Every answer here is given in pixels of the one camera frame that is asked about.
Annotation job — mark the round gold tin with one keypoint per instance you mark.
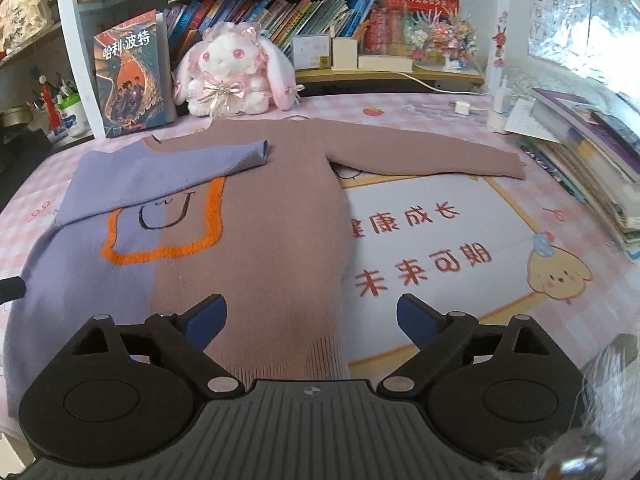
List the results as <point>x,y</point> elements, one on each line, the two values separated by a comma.
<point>15,116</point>

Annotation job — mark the white pen cup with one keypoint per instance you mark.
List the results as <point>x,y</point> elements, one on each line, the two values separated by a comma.
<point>74,117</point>

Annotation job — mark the beige pen holder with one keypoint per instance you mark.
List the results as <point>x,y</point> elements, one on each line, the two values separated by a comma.
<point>345,55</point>

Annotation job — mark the colourful flower bouquet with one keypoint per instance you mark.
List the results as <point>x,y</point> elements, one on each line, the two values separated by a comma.
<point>442,35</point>

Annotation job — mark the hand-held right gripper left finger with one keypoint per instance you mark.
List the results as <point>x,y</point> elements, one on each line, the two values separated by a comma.
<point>205,322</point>

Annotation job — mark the white pink plush bunny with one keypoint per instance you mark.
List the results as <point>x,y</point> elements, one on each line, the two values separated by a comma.
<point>225,60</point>

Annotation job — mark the white charger plug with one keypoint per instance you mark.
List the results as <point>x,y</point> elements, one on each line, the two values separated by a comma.
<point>463,107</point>

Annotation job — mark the white paper sheet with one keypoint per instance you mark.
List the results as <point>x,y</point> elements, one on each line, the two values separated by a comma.
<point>522,120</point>

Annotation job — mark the grey fur pompom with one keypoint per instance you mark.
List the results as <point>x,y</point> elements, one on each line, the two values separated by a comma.
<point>615,385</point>

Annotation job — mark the stack of large books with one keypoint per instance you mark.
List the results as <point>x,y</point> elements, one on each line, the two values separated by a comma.
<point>590,150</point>

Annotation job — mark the white flat box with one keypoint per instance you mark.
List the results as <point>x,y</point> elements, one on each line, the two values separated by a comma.
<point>385,63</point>

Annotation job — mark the pink floral gift box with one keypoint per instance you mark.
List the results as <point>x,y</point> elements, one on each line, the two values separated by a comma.
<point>20,5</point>

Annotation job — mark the small white boxes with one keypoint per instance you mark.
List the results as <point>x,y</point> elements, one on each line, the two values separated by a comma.
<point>311,52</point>

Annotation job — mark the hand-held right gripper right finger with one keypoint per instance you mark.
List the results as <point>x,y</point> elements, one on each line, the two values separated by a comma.
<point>420,320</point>

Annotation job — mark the pink checked cartoon desk mat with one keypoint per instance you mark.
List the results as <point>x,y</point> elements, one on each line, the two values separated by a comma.
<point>425,220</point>

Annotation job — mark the red book set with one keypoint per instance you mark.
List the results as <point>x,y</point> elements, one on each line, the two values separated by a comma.
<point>420,2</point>

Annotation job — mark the wooden bookshelf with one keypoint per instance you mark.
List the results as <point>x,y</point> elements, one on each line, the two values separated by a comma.
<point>350,76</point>

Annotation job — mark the cartoon wall sticker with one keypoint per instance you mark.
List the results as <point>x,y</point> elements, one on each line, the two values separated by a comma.
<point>500,40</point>

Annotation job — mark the purple and brown sweater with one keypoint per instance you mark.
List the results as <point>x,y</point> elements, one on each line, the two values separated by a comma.
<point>250,210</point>

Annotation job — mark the dragon cover book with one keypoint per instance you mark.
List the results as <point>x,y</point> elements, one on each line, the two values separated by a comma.
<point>132,80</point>

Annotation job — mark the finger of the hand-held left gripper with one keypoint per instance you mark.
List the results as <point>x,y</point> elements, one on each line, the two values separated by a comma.
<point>12,289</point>

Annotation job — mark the row of colourful books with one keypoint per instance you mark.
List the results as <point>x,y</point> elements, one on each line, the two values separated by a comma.
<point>280,15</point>

